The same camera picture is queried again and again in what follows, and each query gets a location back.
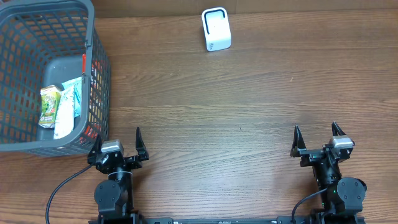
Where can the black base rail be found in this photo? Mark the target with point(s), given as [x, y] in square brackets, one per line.
[279, 220]

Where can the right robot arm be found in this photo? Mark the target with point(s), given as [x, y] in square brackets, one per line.
[342, 197]

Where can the white barcode scanner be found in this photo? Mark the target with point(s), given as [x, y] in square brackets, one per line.
[216, 29]

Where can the green drink carton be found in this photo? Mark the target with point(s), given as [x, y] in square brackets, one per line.
[50, 98]

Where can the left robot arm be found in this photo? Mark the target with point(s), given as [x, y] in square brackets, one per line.
[114, 196]

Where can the grey plastic shopping basket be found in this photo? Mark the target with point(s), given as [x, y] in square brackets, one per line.
[47, 43]

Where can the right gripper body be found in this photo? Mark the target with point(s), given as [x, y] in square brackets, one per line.
[311, 158]

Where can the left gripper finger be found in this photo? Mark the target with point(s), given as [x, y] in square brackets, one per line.
[95, 150]
[141, 149]

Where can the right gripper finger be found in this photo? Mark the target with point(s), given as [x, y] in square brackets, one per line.
[298, 145]
[336, 130]

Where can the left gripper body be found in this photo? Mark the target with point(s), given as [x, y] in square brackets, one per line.
[117, 160]

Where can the teal snack packet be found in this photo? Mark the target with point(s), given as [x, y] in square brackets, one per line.
[76, 83]

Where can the white cosmetic tube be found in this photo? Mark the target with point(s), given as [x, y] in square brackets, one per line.
[64, 122]

